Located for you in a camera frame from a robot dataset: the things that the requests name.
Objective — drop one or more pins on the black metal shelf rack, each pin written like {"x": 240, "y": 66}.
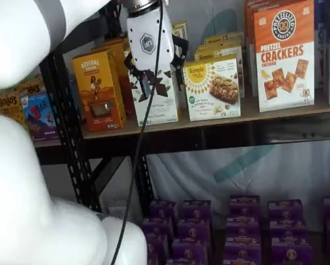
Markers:
{"x": 71, "y": 154}

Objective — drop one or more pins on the orange white pretzel crackers box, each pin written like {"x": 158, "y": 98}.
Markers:
{"x": 249, "y": 41}
{"x": 283, "y": 60}

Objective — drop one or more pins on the white backdrop cloth teal logo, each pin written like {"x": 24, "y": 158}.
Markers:
{"x": 292, "y": 171}

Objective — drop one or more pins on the white box yellow sun label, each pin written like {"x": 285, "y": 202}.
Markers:
{"x": 223, "y": 38}
{"x": 217, "y": 52}

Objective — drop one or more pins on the yellow Bobo's snack box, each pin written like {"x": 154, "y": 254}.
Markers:
{"x": 32, "y": 87}
{"x": 9, "y": 109}

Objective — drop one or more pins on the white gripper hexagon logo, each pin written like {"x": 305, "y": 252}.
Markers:
{"x": 149, "y": 41}

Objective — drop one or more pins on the yellow orange food box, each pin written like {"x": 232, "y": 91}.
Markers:
{"x": 212, "y": 91}

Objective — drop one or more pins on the white cracker thins box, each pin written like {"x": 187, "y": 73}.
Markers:
{"x": 180, "y": 29}
{"x": 159, "y": 113}

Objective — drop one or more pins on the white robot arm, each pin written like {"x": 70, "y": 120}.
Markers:
{"x": 16, "y": 171}

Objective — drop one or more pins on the orange Revival snack box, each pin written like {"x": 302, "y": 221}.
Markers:
{"x": 121, "y": 69}
{"x": 98, "y": 91}

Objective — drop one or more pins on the purple blue Zbar box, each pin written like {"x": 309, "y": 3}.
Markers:
{"x": 39, "y": 116}

